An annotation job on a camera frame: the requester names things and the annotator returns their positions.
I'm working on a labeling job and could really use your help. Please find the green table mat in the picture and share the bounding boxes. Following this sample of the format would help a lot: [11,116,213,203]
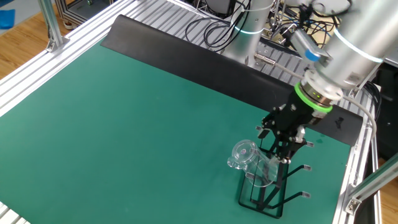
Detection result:
[0,39,352,224]

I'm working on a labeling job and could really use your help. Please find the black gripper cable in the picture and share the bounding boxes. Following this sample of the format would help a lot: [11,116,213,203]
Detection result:
[298,0,354,30]

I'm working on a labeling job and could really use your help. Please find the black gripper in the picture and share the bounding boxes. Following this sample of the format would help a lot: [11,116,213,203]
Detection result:
[256,90,327,165]

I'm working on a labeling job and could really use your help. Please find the black wire cup rack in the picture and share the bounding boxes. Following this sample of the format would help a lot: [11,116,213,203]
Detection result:
[238,125,315,219]

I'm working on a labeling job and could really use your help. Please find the black table mat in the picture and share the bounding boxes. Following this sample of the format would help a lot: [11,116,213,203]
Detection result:
[100,14,364,147]

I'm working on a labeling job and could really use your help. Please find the black equipment case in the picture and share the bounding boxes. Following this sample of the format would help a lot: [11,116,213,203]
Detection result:
[373,65,398,159]

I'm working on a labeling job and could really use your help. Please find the black framed cart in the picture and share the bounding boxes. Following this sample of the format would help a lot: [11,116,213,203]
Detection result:
[55,0,118,30]

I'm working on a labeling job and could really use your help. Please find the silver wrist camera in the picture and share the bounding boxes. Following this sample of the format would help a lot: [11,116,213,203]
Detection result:
[290,27,332,68]

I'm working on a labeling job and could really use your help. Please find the aluminium frame post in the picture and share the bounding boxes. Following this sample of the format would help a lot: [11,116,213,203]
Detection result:
[348,58,386,99]
[37,0,71,53]
[343,161,398,215]

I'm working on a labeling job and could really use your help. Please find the clear glass cup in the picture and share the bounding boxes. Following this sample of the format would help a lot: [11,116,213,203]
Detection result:
[226,139,279,188]

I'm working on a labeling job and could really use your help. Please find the black coiled cables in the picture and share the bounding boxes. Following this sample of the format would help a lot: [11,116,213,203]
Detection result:
[185,0,252,52]

